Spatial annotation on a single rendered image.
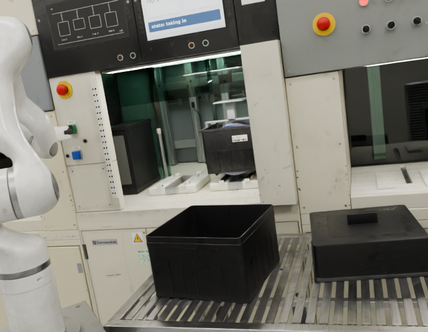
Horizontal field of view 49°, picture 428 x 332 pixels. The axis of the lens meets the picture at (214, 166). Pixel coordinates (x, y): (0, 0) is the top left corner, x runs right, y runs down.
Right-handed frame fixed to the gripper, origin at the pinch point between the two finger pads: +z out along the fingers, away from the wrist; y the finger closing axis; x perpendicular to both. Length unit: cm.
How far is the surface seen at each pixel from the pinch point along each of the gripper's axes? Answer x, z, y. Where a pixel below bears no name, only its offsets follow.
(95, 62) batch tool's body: 22.6, 2.5, 15.2
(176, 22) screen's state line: 31, 2, 48
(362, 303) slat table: -44, -47, 101
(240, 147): -17, 23, 59
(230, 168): -25, 23, 54
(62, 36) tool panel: 33.7, 2.5, 3.9
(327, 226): -34, -23, 93
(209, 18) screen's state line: 31, 2, 60
